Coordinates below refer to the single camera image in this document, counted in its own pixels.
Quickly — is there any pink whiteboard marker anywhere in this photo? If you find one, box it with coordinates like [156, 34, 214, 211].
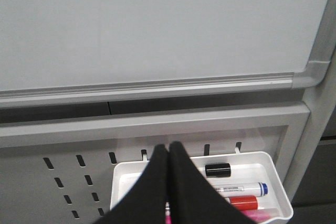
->
[165, 202, 279, 224]

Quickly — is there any white whiteboard with aluminium frame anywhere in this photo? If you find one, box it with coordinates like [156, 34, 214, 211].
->
[1, 0, 335, 108]

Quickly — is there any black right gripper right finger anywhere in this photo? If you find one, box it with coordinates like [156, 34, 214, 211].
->
[167, 142, 254, 223]

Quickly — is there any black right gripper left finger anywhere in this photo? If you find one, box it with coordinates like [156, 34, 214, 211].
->
[95, 144, 168, 223]

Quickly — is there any white plastic marker tray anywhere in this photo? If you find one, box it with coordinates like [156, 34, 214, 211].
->
[110, 150, 293, 223]

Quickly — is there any grey metal whiteboard stand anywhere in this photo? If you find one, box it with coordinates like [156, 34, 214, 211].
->
[1, 57, 335, 223]

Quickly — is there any red capped whiteboard marker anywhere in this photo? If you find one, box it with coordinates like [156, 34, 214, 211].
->
[225, 196, 258, 210]

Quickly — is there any black marker cap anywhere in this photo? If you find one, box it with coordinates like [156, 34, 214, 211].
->
[205, 163, 232, 178]

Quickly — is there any blue capped whiteboard marker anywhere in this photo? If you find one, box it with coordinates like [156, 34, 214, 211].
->
[214, 182, 268, 197]

